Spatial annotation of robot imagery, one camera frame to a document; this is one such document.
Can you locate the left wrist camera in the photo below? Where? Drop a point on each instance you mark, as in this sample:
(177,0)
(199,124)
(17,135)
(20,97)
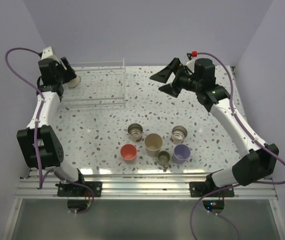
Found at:
(49,53)

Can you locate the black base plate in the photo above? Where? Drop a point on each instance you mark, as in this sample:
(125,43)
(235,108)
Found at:
(198,189)
(94,188)

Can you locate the small olive mug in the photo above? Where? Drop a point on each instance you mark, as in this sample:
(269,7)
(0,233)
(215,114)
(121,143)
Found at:
(163,158)

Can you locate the steel cup with brown sleeve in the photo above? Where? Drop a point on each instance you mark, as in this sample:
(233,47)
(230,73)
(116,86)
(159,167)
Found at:
(74,82)

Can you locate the steel cup right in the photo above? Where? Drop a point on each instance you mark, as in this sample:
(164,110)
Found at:
(178,134)

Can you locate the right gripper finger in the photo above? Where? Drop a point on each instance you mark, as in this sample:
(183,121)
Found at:
(170,90)
(163,75)

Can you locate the purple cup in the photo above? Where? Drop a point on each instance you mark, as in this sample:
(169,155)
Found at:
(181,153)

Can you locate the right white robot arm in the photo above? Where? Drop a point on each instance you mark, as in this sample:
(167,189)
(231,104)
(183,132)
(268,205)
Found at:
(257,158)

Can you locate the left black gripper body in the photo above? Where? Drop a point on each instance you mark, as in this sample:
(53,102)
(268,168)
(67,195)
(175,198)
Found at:
(60,76)

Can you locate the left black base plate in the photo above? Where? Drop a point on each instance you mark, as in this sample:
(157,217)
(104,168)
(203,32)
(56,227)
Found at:
(94,188)

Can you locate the beige tall cup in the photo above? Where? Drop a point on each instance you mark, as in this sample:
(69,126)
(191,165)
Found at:
(153,144)

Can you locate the red cup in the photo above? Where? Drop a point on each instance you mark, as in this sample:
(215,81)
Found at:
(128,153)

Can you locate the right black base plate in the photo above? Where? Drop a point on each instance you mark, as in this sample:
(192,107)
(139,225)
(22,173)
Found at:
(198,189)

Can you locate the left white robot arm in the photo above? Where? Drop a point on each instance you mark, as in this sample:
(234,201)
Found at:
(39,144)

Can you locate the white wire dish rack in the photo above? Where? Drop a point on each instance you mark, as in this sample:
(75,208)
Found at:
(102,86)

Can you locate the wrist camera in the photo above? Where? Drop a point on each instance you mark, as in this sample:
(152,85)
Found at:
(190,60)
(49,53)

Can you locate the aluminium rail frame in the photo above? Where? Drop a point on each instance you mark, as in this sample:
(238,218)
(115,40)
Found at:
(142,202)

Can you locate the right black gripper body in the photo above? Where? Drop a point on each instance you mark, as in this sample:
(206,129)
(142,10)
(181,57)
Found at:
(183,80)

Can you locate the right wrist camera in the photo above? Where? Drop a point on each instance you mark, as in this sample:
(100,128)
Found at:
(190,60)

